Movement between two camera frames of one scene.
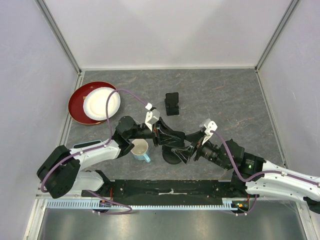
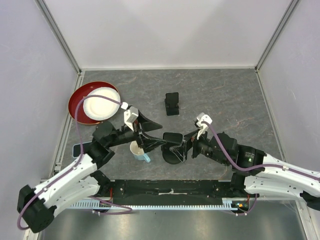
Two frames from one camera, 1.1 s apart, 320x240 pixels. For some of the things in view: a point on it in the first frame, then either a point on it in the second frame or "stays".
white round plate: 94,103 stays
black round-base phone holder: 169,156 stays
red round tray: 76,106 stays
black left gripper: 158,127 → 147,143
